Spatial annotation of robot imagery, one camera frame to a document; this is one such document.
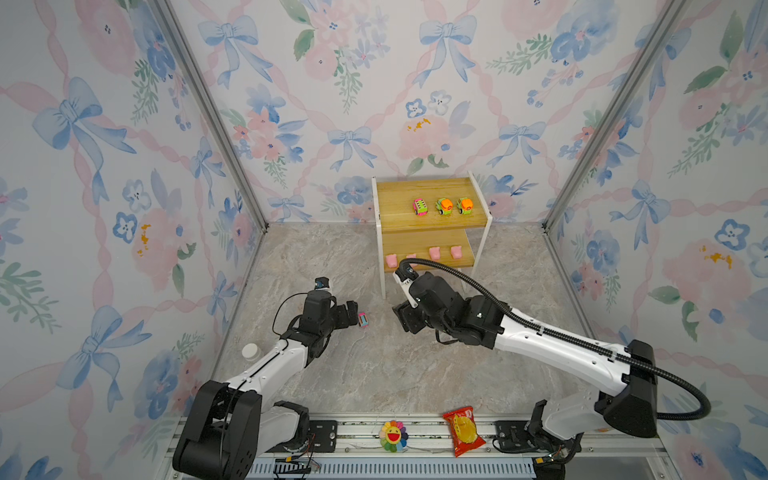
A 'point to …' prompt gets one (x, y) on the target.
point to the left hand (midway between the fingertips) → (344, 303)
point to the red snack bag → (464, 431)
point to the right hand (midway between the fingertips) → (402, 298)
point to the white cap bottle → (251, 352)
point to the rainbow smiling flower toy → (394, 436)
